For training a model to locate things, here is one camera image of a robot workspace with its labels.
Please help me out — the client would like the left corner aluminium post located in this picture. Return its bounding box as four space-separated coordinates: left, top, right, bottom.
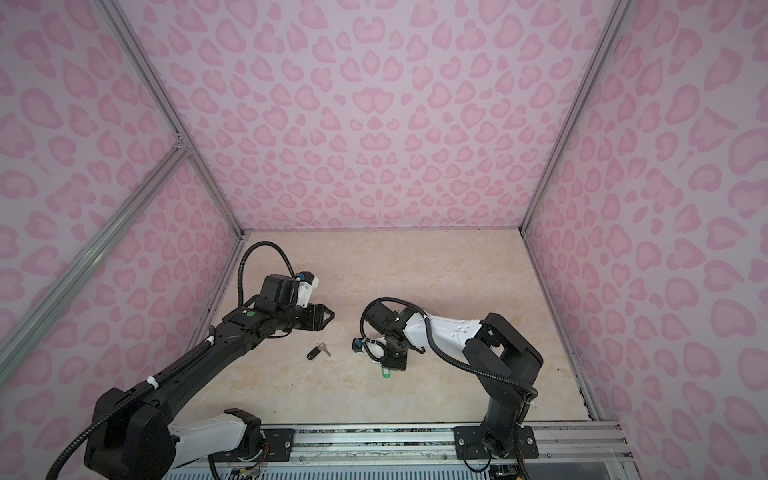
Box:
94 0 245 240

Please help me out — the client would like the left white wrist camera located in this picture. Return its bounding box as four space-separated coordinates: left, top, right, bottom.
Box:
295 271 319 308

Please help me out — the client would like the corner aluminium post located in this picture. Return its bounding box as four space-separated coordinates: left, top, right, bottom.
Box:
519 0 636 239
94 0 245 240

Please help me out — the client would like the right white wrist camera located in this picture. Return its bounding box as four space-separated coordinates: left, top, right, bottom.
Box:
351 337 386 363

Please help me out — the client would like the right black corrugated cable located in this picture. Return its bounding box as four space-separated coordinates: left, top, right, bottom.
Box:
358 296 540 400

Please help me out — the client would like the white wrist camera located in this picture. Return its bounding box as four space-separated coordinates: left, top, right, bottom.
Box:
351 337 386 363
295 271 319 308

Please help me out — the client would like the diagonal aluminium frame bar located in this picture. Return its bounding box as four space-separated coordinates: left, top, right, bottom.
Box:
1 141 189 385

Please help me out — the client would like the right corner aluminium post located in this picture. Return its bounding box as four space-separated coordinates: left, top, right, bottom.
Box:
519 0 636 239

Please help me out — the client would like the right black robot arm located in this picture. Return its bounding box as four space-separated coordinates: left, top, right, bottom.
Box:
352 297 544 460

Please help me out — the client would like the black headed key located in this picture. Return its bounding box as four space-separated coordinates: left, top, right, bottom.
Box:
306 343 331 360

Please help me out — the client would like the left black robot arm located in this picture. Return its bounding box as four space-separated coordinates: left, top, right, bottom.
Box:
84 271 335 479

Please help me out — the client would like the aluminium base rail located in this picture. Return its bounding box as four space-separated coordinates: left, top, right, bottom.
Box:
161 422 637 480

